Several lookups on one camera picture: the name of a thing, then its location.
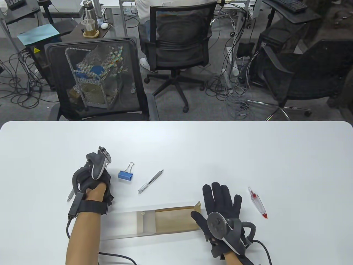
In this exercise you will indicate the person's right forearm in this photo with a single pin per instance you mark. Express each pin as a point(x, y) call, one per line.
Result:
point(230, 260)

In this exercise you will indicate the white power strip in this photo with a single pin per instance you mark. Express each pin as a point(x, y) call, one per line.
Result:
point(230, 55)

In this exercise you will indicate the black keyboard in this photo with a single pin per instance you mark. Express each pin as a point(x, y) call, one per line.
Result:
point(289, 5)

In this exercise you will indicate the black mesh chair chrome base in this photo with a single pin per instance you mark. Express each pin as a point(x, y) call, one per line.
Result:
point(303, 80)

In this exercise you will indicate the grey tracking controller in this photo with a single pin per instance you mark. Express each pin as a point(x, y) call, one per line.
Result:
point(98, 168)
point(216, 225)

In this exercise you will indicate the black equipment stand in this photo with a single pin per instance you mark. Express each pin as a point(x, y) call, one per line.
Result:
point(24, 12)

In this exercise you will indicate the clear red-tipped pen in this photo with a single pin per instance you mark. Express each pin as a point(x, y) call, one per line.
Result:
point(257, 204)

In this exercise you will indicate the black swivel office chair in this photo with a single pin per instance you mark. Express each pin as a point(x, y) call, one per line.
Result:
point(179, 41)

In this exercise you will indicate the black cabinet yellow label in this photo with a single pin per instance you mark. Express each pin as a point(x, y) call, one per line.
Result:
point(41, 60)

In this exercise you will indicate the black computer tower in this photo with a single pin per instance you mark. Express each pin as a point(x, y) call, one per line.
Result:
point(275, 38)

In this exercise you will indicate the black mesh chair square back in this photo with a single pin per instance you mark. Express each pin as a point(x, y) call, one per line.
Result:
point(56, 63)

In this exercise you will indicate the white mouse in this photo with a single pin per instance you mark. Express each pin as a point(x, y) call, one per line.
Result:
point(104, 26)

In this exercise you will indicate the silver pen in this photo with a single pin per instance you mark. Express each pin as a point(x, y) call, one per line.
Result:
point(150, 182)

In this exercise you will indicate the blue binder clip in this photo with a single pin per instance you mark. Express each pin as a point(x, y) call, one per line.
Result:
point(124, 175)

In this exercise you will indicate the person's left hand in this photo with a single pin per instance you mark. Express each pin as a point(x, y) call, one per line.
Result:
point(107, 187)

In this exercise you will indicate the dark brown side table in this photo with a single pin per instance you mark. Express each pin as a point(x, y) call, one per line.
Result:
point(77, 33)

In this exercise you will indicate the teal folder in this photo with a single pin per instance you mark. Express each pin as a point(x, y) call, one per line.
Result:
point(38, 34)

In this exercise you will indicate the kraft translucent pull-out pencil case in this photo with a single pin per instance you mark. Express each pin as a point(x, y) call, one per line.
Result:
point(171, 220)

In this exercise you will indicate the clear plastic cup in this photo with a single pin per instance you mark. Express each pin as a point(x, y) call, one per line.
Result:
point(89, 27)

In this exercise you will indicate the person's right hand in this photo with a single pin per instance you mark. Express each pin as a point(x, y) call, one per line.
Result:
point(220, 201)

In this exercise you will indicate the black keyboard stand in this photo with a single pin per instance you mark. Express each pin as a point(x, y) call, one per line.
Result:
point(303, 16)

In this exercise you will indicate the clear grey pen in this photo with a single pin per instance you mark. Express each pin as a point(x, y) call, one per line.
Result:
point(70, 196)

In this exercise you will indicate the steel water bottle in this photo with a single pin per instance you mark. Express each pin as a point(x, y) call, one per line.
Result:
point(88, 12)

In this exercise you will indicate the tan tray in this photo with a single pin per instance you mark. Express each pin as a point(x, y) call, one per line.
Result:
point(96, 34)

